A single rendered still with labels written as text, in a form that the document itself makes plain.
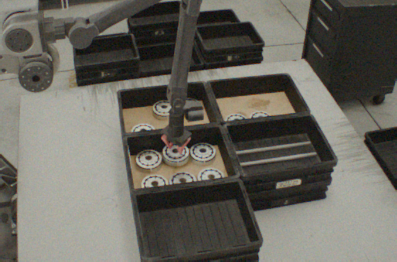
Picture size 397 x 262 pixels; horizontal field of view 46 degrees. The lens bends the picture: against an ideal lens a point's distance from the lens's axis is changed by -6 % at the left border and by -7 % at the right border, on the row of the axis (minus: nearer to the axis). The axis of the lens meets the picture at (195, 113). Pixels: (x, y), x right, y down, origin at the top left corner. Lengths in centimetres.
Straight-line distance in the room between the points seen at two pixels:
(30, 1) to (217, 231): 102
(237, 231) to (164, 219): 27
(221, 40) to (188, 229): 186
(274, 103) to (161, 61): 122
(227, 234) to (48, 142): 99
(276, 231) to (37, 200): 98
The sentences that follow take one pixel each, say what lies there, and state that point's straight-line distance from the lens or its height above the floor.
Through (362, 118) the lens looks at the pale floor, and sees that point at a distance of 373.
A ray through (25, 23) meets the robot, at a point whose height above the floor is 151.
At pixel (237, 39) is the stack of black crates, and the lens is 342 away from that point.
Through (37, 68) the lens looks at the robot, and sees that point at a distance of 197.
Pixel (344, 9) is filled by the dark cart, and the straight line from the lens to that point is 316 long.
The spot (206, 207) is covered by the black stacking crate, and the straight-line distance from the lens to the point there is 185.
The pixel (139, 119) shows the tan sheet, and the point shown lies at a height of 83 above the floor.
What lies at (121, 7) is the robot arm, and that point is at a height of 151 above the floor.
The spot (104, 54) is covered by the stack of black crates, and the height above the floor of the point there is 49.
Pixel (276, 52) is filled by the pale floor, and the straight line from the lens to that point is 425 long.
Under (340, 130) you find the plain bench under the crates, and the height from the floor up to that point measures 70.
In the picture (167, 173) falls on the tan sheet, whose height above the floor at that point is 83.
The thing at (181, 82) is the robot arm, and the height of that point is 122.
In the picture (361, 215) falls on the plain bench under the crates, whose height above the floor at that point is 70.
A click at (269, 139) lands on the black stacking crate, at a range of 213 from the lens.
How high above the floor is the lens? 226
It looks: 40 degrees down
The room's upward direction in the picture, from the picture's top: 2 degrees clockwise
